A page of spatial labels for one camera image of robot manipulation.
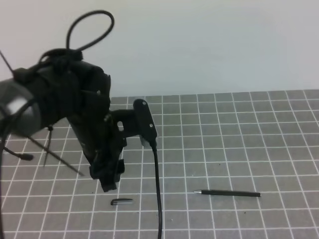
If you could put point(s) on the black pen cap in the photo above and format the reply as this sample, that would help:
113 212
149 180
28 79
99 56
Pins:
119 201

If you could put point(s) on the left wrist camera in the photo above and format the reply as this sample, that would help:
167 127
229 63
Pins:
146 126

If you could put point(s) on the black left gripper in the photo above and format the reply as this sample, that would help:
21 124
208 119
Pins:
102 135

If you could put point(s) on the black pen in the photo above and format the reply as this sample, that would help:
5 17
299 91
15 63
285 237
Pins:
228 193

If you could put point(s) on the grey grid tablecloth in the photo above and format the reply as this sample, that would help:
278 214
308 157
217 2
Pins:
266 142

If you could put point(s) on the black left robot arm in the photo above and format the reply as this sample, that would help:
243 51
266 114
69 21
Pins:
64 86

